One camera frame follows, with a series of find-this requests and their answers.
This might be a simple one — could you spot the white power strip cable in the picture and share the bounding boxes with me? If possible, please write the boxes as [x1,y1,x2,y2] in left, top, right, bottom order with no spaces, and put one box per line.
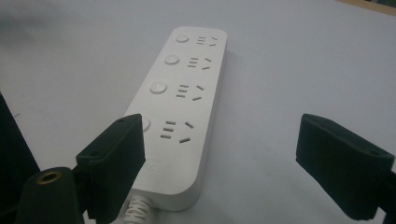
[121,193,154,224]

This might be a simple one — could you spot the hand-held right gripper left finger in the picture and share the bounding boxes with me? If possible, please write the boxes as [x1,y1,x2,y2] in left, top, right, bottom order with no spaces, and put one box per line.
[75,113,147,224]

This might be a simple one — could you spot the white power strip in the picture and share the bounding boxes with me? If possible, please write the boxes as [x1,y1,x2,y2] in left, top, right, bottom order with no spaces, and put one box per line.
[121,25,229,213]

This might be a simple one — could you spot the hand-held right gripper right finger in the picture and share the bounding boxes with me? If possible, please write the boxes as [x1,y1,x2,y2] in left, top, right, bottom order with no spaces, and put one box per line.
[294,113,396,222]

